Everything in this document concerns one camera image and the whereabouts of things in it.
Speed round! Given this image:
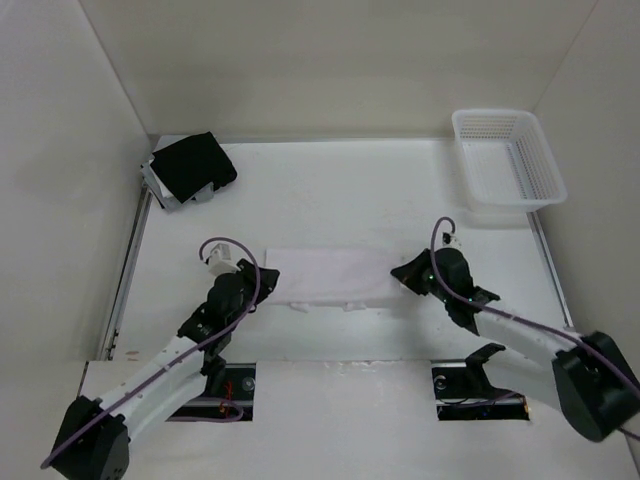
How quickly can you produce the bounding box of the white tank top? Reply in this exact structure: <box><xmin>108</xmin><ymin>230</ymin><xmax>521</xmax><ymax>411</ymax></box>
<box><xmin>265</xmin><ymin>247</ymin><xmax>403</xmax><ymax>310</ymax></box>

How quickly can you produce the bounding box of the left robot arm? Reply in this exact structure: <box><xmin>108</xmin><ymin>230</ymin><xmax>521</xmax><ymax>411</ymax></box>
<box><xmin>43</xmin><ymin>259</ymin><xmax>280</xmax><ymax>479</ymax></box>

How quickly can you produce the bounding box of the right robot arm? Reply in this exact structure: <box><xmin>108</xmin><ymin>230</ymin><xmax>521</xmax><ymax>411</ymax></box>
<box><xmin>390</xmin><ymin>247</ymin><xmax>639</xmax><ymax>442</ymax></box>

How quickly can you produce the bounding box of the folded black tank top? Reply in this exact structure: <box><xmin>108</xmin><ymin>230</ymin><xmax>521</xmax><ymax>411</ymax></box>
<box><xmin>151</xmin><ymin>132</ymin><xmax>238</xmax><ymax>202</ymax></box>

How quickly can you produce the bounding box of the white plastic basket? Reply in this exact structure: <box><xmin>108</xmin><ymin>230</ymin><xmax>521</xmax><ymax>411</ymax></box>
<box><xmin>451</xmin><ymin>109</ymin><xmax>568</xmax><ymax>214</ymax></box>

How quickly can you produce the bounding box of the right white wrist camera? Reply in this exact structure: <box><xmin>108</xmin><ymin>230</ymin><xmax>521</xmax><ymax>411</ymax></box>
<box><xmin>441</xmin><ymin>232</ymin><xmax>462</xmax><ymax>250</ymax></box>

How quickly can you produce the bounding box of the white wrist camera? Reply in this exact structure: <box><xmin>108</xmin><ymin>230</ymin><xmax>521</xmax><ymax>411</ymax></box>
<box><xmin>204</xmin><ymin>243</ymin><xmax>237</xmax><ymax>277</ymax></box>
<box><xmin>441</xmin><ymin>232</ymin><xmax>462</xmax><ymax>250</ymax></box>

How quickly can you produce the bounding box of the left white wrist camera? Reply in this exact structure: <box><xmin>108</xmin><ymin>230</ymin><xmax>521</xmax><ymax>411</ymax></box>
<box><xmin>204</xmin><ymin>243</ymin><xmax>237</xmax><ymax>277</ymax></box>

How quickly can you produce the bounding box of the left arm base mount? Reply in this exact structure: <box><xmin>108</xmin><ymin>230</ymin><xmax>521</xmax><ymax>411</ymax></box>
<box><xmin>169</xmin><ymin>363</ymin><xmax>257</xmax><ymax>423</ymax></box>

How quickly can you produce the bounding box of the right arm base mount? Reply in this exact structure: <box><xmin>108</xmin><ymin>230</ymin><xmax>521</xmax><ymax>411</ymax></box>
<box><xmin>431</xmin><ymin>343</ymin><xmax>530</xmax><ymax>421</ymax></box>

